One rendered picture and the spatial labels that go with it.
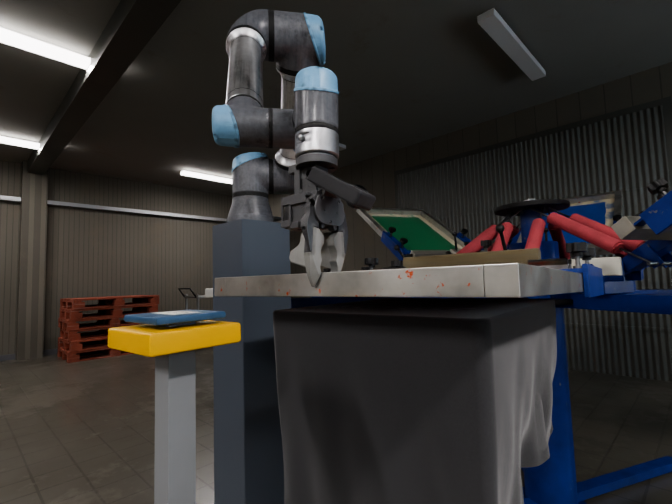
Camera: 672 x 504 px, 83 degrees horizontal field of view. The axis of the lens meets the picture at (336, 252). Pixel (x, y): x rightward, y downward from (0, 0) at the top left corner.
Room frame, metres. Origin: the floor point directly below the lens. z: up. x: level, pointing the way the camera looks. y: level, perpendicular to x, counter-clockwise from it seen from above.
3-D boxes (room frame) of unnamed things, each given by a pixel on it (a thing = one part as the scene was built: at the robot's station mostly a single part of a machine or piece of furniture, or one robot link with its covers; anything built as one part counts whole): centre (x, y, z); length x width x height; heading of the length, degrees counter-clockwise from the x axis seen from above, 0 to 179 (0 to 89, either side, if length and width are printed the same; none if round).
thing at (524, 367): (0.72, -0.35, 0.74); 0.46 x 0.04 x 0.42; 140
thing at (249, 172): (1.23, 0.27, 1.37); 0.13 x 0.12 x 0.14; 101
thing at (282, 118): (0.73, 0.06, 1.31); 0.11 x 0.11 x 0.08; 11
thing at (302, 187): (0.63, 0.03, 1.15); 0.09 x 0.08 x 0.12; 50
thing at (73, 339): (5.95, 3.57, 0.43); 1.22 x 0.85 x 0.86; 136
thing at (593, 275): (0.90, -0.59, 0.99); 0.30 x 0.05 x 0.07; 140
